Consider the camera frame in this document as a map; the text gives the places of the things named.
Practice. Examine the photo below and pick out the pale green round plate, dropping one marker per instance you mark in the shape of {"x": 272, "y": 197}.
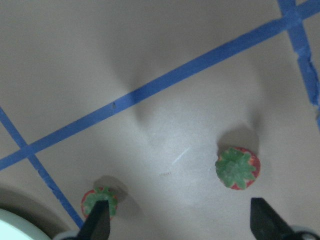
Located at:
{"x": 14, "y": 227}

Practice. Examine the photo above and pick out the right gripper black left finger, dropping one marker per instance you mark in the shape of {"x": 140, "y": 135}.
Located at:
{"x": 97, "y": 225}

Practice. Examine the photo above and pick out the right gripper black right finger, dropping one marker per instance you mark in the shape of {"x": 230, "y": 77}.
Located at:
{"x": 266, "y": 223}

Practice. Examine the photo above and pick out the red strawberry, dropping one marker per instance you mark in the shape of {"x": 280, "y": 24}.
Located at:
{"x": 99, "y": 194}
{"x": 237, "y": 168}

